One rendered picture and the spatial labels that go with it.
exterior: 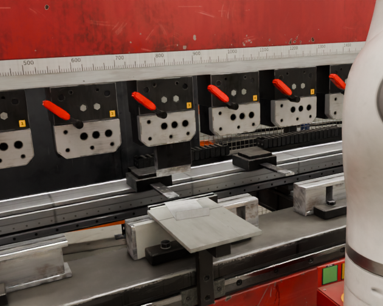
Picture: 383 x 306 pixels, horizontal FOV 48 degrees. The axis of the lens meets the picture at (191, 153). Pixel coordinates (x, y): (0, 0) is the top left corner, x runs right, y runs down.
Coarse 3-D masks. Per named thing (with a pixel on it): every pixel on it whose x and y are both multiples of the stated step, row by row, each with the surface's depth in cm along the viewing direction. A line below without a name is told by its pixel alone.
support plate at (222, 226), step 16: (160, 208) 114; (224, 208) 112; (160, 224) 105; (176, 224) 103; (192, 224) 103; (208, 224) 103; (224, 224) 102; (240, 224) 102; (192, 240) 94; (208, 240) 94; (224, 240) 94
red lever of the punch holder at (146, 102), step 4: (136, 92) 100; (132, 96) 101; (136, 96) 100; (140, 96) 100; (136, 100) 101; (140, 100) 100; (144, 100) 101; (148, 100) 101; (144, 104) 101; (148, 104) 101; (152, 104) 102; (148, 108) 102; (152, 108) 102; (156, 108) 103; (156, 112) 103; (160, 112) 103; (164, 112) 103; (160, 116) 103; (164, 116) 103
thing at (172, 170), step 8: (168, 144) 113; (176, 144) 114; (184, 144) 115; (160, 152) 113; (168, 152) 114; (176, 152) 115; (184, 152) 116; (160, 160) 113; (168, 160) 114; (176, 160) 115; (184, 160) 116; (160, 168) 114; (168, 168) 115; (176, 168) 117; (184, 168) 118; (160, 176) 115
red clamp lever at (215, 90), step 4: (208, 88) 109; (212, 88) 108; (216, 88) 108; (212, 92) 109; (216, 92) 109; (220, 92) 109; (216, 96) 109; (220, 96) 109; (224, 96) 110; (220, 100) 111; (224, 100) 110; (228, 100) 110; (228, 104) 112; (232, 104) 111; (236, 104) 111; (232, 108) 111; (236, 108) 112
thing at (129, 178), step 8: (144, 168) 141; (152, 168) 140; (128, 176) 139; (136, 176) 135; (144, 176) 134; (152, 176) 135; (168, 176) 136; (128, 184) 140; (136, 184) 132; (144, 184) 133; (152, 184) 134; (160, 184) 133; (168, 184) 137; (160, 192) 126; (168, 192) 125
